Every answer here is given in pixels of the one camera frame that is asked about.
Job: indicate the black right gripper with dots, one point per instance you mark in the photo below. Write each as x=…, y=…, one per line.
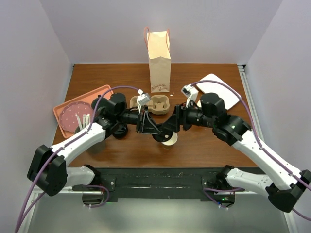
x=179, y=117

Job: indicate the orange plastic tray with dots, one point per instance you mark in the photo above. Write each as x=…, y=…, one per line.
x=87, y=97

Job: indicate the pink dotted plate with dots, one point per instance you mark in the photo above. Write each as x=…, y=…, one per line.
x=67, y=117

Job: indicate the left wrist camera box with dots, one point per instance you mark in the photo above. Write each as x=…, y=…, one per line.
x=143, y=99

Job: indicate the cardboard two-cup carrier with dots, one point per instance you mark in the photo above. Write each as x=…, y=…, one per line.
x=158, y=105

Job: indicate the single paper coffee cup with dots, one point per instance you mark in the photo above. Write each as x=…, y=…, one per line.
x=172, y=140

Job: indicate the white rectangular tray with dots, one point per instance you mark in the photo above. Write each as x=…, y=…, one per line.
x=229, y=98

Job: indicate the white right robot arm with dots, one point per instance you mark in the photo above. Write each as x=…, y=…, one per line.
x=281, y=183

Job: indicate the stack of black lids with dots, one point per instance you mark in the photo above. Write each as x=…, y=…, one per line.
x=121, y=131

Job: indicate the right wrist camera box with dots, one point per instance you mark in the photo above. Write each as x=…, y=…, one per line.
x=190, y=92

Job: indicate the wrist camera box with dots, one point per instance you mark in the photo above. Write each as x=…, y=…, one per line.
x=143, y=99
x=190, y=92

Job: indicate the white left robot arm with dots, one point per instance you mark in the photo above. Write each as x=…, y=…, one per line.
x=50, y=170

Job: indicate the grey cup with stirrers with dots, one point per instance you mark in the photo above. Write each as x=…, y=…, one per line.
x=83, y=122

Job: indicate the brown paper takeout bag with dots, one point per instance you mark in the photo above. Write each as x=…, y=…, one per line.
x=159, y=56

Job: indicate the black plastic cup lid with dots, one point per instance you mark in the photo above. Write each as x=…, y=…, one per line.
x=164, y=136

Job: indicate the dark green mug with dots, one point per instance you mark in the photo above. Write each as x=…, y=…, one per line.
x=99, y=102

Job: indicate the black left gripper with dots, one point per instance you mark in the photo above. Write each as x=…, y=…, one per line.
x=144, y=125

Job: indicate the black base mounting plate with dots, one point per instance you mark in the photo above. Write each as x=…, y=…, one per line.
x=160, y=182

